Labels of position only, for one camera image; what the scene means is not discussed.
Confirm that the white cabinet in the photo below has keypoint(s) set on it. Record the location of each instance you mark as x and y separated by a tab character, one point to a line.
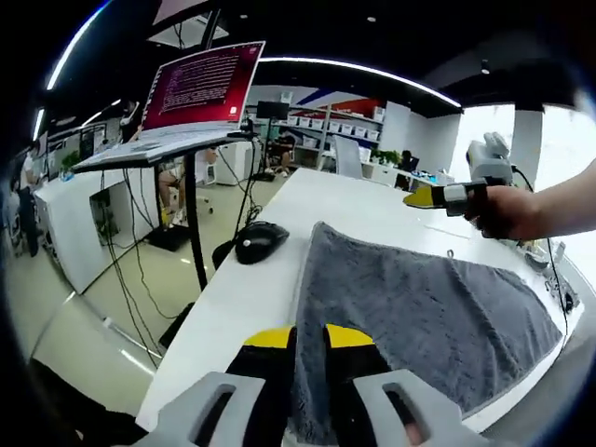
233	163

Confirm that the small green desk plants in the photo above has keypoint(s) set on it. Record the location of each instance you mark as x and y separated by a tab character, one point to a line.
386	157

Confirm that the black computer mouse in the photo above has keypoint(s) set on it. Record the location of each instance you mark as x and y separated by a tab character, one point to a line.
258	242

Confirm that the pale ceiling panel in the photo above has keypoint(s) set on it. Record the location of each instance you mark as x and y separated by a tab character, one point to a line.
179	8

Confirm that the shelf with white boxes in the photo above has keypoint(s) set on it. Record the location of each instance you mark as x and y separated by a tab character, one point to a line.
335	125

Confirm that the white office chair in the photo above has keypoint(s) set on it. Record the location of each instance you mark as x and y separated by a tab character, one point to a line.
348	156

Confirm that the curved ceiling light strip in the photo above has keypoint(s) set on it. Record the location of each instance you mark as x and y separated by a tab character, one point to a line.
70	51

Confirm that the long ceiling light strip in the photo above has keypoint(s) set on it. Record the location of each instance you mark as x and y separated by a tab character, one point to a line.
372	72

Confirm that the person's right hand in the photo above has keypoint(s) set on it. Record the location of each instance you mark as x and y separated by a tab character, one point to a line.
507	214

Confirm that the white laptop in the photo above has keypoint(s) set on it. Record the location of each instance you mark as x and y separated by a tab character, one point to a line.
200	84

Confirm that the grey towel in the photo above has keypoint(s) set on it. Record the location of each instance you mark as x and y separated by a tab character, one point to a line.
410	307

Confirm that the black laptop stand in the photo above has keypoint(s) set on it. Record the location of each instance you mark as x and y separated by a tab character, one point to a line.
193	223

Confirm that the black monitor on stand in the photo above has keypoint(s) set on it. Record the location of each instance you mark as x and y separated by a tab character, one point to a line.
272	109

